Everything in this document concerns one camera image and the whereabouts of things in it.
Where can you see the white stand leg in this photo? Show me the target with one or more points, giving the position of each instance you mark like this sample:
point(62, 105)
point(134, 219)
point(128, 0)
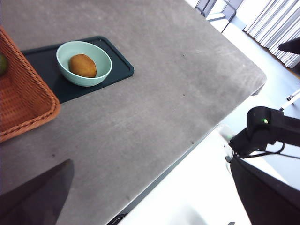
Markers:
point(291, 97)

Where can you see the dark rectangular tray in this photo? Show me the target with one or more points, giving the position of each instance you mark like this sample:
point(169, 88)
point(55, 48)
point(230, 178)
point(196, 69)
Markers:
point(117, 68)

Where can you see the black pointed panel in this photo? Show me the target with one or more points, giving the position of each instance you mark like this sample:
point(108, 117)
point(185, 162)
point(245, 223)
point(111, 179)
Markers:
point(291, 48)

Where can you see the pale grey camera box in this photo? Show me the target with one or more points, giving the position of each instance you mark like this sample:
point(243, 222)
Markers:
point(225, 132)

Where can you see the grey metal frame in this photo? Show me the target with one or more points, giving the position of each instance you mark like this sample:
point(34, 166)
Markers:
point(211, 11)

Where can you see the brown wicker basket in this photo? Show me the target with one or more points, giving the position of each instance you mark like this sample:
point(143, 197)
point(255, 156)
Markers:
point(23, 103)

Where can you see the white pleated curtain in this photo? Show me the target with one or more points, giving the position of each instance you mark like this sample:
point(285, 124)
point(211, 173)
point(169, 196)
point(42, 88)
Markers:
point(274, 25)

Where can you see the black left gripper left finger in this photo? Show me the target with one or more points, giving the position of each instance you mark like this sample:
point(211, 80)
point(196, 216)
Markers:
point(37, 199)

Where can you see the teal ribbed bowl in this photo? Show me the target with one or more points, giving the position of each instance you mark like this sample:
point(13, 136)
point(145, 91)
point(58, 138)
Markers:
point(100, 75)

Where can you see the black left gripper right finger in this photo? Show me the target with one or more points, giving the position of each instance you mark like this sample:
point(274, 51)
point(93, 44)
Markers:
point(269, 201)

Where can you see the green lime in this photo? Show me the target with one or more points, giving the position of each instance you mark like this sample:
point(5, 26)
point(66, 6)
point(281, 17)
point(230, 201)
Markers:
point(2, 65)

